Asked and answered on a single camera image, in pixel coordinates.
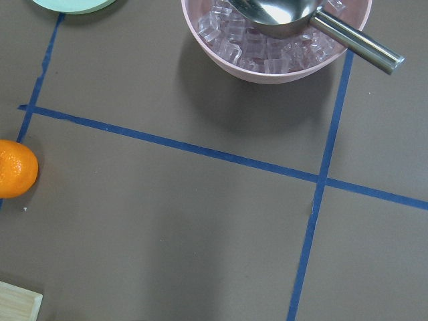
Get light green plate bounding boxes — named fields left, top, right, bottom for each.
left=33, top=0, right=115, bottom=15

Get pink bowl with ice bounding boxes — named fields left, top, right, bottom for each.
left=181, top=0, right=372, bottom=84

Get metal ice scoop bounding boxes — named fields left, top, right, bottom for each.
left=230, top=1, right=405, bottom=75

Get orange mandarin fruit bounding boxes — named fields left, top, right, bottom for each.
left=1, top=139, right=39, bottom=199

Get wooden cutting board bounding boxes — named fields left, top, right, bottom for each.
left=1, top=282, right=43, bottom=321

